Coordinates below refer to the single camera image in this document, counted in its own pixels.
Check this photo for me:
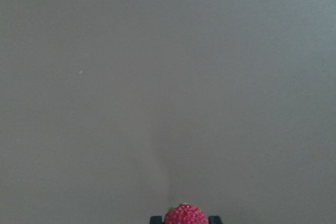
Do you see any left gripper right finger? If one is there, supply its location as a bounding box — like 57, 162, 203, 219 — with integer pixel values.
208, 216, 222, 224

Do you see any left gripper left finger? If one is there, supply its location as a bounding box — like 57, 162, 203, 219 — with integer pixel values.
150, 216, 164, 224

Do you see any red strawberry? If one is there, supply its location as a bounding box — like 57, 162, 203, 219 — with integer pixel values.
163, 204, 209, 224

